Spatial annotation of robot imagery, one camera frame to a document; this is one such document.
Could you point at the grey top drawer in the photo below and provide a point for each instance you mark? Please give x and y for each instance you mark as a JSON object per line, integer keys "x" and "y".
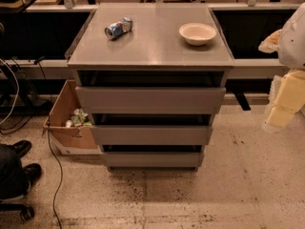
{"x": 172, "y": 101}

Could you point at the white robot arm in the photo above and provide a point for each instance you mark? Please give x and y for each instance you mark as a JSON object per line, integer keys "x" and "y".
{"x": 291, "y": 47}

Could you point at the grey drawer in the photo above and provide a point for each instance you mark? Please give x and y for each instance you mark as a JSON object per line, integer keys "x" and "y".
{"x": 151, "y": 135}
{"x": 155, "y": 160}
{"x": 172, "y": 101}

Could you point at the black chair caster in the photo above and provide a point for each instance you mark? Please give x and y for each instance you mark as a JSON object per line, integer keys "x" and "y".
{"x": 27, "y": 213}

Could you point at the cardboard box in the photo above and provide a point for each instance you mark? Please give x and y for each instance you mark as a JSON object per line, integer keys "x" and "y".
{"x": 68, "y": 139}

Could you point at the crushed blue soda can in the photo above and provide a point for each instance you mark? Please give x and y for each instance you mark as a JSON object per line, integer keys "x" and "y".
{"x": 118, "y": 28}

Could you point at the grey drawer cabinet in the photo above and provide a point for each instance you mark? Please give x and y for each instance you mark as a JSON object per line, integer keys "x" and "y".
{"x": 150, "y": 77}

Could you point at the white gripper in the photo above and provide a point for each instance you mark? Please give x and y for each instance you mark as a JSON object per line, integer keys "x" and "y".
{"x": 293, "y": 43}

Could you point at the grey bottom drawer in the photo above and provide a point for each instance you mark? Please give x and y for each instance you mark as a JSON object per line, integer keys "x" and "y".
{"x": 155, "y": 160}

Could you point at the black shoe lower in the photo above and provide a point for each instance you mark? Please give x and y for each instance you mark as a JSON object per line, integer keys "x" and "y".
{"x": 33, "y": 171}

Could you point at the white paper bowl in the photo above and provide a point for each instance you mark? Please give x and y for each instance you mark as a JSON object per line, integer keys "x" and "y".
{"x": 197, "y": 34}

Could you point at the black shoe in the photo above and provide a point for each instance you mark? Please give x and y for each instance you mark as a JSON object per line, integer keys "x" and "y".
{"x": 33, "y": 171}
{"x": 21, "y": 147}

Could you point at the black shoe upper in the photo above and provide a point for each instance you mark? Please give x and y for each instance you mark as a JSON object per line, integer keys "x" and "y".
{"x": 21, "y": 147}

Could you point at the grey middle drawer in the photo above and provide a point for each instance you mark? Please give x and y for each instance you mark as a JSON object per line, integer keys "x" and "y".
{"x": 151, "y": 135}

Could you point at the crumpled green white trash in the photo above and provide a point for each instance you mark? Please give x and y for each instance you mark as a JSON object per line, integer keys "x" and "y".
{"x": 78, "y": 118}

